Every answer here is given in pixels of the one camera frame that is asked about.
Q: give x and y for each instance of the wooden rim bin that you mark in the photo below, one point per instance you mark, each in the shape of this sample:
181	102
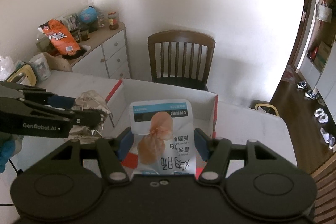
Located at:
266	108

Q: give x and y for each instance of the green yellow case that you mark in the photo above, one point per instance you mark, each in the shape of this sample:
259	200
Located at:
22	75

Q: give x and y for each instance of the green white cardboard box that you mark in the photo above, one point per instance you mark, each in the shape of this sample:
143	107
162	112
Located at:
322	54

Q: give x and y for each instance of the white sausage packet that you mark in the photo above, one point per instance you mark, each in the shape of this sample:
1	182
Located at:
162	140

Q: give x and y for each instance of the orange snack bag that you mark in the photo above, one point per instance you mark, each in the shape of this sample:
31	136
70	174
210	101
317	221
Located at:
60	37

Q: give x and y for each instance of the dark wooden chair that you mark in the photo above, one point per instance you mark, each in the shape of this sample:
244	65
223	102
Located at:
181	56
325	192

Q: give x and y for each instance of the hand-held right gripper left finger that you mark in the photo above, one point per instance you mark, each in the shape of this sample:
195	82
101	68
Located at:
126	144

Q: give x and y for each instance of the white marble desktop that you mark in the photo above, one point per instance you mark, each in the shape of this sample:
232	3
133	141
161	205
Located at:
249	129

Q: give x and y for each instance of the dark white sneaker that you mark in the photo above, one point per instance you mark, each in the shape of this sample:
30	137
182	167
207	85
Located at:
311	94
302	85

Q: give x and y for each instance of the lower white cabinet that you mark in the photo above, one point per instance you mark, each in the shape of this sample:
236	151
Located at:
325	79

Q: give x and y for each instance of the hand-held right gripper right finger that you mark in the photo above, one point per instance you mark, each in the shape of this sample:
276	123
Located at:
201	144

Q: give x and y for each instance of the clear plastic bag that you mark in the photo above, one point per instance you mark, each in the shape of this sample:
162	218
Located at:
6	69

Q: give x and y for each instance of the white tote bag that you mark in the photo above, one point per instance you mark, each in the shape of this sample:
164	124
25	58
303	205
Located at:
323	12

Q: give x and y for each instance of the red cardboard box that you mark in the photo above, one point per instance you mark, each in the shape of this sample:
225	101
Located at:
168	92

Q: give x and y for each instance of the blue globe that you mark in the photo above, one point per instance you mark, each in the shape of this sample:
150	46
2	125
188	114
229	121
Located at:
88	15

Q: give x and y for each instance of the person's left hand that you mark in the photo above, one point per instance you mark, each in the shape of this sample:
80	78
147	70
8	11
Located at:
4	155

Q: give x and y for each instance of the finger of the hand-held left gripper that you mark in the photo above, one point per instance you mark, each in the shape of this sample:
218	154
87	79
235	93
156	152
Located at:
63	101
39	124

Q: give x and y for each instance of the white purple slipper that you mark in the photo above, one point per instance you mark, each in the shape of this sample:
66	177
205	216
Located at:
325	135
332	142

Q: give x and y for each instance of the white printed tissue roll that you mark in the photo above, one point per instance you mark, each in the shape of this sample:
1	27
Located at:
40	67

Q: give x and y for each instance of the white sideboard cabinet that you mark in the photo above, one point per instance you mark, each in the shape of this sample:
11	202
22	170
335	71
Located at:
115	53

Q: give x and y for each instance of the patterned door rug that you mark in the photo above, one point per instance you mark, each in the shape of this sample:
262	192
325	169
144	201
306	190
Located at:
288	74

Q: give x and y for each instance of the jar with red lid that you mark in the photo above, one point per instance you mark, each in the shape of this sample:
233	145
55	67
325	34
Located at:
113	21

